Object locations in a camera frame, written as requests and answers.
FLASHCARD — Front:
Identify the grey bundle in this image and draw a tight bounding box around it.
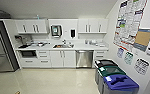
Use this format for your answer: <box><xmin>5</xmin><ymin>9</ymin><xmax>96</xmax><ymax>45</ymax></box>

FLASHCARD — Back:
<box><xmin>0</xmin><ymin>9</ymin><xmax>13</xmax><ymax>20</ymax></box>

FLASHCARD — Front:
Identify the white wall cabinet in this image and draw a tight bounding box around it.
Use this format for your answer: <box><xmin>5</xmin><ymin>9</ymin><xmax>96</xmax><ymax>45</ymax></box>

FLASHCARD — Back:
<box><xmin>77</xmin><ymin>17</ymin><xmax>109</xmax><ymax>34</ymax></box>

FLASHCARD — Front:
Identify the white drawer cabinet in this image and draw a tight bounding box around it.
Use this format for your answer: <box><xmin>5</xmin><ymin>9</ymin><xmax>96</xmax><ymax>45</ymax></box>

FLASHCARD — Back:
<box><xmin>93</xmin><ymin>49</ymin><xmax>109</xmax><ymax>63</ymax></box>
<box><xmin>36</xmin><ymin>49</ymin><xmax>52</xmax><ymax>69</ymax></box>

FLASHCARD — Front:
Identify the steel sink basin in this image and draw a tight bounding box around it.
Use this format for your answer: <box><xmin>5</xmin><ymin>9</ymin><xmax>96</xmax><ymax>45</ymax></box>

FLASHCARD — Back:
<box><xmin>52</xmin><ymin>43</ymin><xmax>74</xmax><ymax>50</ymax></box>

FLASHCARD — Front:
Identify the stainless steel refrigerator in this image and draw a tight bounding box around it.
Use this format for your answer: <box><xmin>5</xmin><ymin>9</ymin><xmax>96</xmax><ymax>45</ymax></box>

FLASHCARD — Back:
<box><xmin>0</xmin><ymin>20</ymin><xmax>21</xmax><ymax>73</ymax></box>

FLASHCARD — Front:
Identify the white microwave cabinet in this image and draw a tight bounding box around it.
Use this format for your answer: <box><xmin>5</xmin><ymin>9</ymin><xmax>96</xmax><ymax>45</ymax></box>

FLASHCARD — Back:
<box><xmin>19</xmin><ymin>49</ymin><xmax>38</xmax><ymax>69</ymax></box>

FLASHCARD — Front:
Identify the steel paper towel dispenser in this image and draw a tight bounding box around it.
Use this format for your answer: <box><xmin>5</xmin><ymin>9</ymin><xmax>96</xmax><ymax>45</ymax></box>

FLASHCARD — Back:
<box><xmin>50</xmin><ymin>23</ymin><xmax>63</xmax><ymax>38</ymax></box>

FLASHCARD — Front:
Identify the small blue white poster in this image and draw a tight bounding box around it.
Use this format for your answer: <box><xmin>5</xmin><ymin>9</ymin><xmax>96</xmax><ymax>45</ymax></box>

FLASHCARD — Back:
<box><xmin>116</xmin><ymin>47</ymin><xmax>125</xmax><ymax>59</ymax></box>

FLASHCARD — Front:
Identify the small green white poster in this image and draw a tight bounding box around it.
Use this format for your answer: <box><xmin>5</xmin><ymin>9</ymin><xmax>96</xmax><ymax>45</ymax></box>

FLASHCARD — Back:
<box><xmin>123</xmin><ymin>51</ymin><xmax>135</xmax><ymax>66</ymax></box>

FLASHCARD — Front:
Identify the flat black tray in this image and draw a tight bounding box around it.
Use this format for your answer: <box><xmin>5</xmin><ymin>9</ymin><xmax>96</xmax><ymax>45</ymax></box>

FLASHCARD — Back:
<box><xmin>18</xmin><ymin>44</ymin><xmax>31</xmax><ymax>50</ymax></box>

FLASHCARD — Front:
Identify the grey bin green lid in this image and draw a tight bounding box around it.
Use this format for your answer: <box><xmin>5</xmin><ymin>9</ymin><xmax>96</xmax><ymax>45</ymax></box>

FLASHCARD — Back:
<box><xmin>96</xmin><ymin>65</ymin><xmax>127</xmax><ymax>94</ymax></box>

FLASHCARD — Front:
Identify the black built-in microwave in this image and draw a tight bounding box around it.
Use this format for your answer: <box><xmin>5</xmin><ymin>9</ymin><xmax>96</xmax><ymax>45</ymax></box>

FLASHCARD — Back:
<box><xmin>20</xmin><ymin>49</ymin><xmax>38</xmax><ymax>58</ymax></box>

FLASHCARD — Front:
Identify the chrome faucet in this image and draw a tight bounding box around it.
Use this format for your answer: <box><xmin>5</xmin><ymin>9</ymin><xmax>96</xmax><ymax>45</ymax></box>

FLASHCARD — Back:
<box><xmin>61</xmin><ymin>39</ymin><xmax>68</xmax><ymax>47</ymax></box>

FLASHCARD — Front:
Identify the large colourful wall poster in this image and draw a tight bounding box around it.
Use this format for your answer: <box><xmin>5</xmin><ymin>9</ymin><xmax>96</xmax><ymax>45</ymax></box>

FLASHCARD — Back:
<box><xmin>112</xmin><ymin>0</ymin><xmax>149</xmax><ymax>51</ymax></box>

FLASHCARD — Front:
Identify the grey bin blue lid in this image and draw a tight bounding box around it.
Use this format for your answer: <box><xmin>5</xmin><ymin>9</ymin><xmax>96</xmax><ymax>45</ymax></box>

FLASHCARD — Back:
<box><xmin>102</xmin><ymin>74</ymin><xmax>140</xmax><ymax>94</ymax></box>

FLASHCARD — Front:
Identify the stainless steel dishwasher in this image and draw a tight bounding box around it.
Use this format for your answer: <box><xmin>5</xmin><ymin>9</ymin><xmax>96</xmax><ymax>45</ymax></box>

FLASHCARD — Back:
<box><xmin>75</xmin><ymin>49</ymin><xmax>94</xmax><ymax>69</ymax></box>

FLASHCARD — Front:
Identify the small black white poster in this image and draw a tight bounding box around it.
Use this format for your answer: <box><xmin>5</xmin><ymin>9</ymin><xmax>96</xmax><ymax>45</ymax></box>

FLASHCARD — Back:
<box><xmin>134</xmin><ymin>57</ymin><xmax>150</xmax><ymax>76</ymax></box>

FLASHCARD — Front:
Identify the white two-door sink cabinet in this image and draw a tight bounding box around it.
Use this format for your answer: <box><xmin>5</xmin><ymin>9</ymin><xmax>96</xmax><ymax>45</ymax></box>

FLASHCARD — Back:
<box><xmin>50</xmin><ymin>49</ymin><xmax>77</xmax><ymax>69</ymax></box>

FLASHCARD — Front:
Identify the dish rack with items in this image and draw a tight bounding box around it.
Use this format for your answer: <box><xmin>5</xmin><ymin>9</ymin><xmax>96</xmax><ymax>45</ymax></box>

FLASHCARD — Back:
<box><xmin>30</xmin><ymin>40</ymin><xmax>51</xmax><ymax>48</ymax></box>

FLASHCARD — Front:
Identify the blue dish soap bottle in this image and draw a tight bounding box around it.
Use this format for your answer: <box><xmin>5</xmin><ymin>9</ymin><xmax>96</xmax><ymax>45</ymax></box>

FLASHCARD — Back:
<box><xmin>84</xmin><ymin>39</ymin><xmax>89</xmax><ymax>45</ymax></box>

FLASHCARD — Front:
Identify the black wall soap dispenser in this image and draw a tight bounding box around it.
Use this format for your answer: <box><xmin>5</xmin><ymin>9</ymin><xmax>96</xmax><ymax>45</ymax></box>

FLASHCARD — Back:
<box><xmin>69</xmin><ymin>28</ymin><xmax>77</xmax><ymax>39</ymax></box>

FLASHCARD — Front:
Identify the pale blue bottle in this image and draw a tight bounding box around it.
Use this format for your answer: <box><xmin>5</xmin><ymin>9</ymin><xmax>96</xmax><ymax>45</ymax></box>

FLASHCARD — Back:
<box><xmin>36</xmin><ymin>13</ymin><xmax>41</xmax><ymax>20</ymax></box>

